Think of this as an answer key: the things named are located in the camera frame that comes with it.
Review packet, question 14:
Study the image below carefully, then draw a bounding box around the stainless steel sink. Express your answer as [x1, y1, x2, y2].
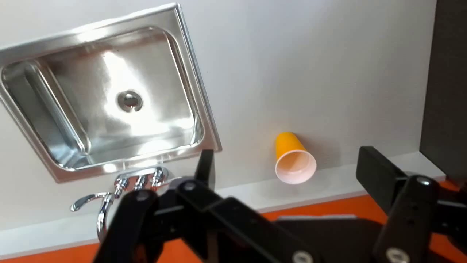
[0, 2, 223, 186]

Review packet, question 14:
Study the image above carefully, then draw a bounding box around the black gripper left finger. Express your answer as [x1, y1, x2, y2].
[93, 149, 315, 263]

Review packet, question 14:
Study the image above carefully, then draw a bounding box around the white counter backsplash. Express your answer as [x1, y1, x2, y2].
[0, 151, 446, 260]

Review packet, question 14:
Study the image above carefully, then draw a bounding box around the dark brown cabinet panel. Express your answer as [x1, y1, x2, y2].
[417, 0, 467, 186]

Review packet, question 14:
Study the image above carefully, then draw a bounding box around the yellow paper cup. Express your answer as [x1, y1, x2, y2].
[272, 130, 319, 187]

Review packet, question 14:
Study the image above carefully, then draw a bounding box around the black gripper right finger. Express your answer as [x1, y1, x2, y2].
[354, 145, 467, 263]

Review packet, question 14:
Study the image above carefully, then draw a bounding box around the chrome faucet with black handles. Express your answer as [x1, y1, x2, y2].
[68, 164, 172, 244]

